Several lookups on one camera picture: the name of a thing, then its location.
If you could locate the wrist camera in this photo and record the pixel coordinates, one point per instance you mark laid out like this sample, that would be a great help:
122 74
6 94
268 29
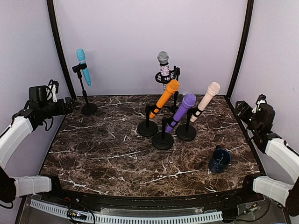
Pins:
52 91
261 100

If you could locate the black stand of pink microphone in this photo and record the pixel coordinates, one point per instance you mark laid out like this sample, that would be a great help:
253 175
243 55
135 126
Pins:
186 132

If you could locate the black stand of orange microphone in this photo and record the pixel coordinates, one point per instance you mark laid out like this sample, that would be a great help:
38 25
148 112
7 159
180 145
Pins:
147 128

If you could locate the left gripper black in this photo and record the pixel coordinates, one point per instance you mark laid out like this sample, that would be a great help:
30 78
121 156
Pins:
62 110

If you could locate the orange microphone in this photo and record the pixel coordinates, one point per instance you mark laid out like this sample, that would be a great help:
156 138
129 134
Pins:
171 88

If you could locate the silver glitter microphone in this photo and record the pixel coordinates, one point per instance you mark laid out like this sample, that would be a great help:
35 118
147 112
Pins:
163 58

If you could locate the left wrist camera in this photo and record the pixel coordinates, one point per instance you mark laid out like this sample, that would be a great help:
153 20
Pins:
52 91

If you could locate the blue microphone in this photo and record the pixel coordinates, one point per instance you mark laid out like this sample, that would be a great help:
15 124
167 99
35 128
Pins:
82 59

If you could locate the white slotted cable duct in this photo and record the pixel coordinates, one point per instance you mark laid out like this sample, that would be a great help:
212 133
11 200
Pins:
97 218

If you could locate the dark blue mug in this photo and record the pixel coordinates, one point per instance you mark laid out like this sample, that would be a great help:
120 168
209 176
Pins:
220 160

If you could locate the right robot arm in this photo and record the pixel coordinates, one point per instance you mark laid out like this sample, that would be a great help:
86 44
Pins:
259 121

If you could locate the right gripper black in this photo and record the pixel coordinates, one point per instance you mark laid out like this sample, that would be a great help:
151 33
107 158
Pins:
242 116

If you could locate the black tripod shock-mount stand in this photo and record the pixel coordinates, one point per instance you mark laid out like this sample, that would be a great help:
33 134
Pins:
173 75

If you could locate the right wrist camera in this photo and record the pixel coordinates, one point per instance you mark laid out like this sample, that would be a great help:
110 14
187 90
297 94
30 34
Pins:
261 100

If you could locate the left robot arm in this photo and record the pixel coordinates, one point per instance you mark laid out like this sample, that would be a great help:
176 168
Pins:
41 105

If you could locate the pink microphone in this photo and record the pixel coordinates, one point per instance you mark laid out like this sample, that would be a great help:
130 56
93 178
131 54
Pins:
213 90

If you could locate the black stand of purple microphone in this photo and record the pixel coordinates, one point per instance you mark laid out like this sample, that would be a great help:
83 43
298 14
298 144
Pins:
163 140

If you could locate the purple microphone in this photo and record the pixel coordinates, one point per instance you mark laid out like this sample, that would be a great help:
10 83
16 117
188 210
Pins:
187 103

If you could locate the black stand of blue microphone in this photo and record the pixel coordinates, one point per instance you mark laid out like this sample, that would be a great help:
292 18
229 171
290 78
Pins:
88 108

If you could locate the small circuit board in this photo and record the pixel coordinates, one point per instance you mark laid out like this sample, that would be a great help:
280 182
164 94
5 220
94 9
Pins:
73 215

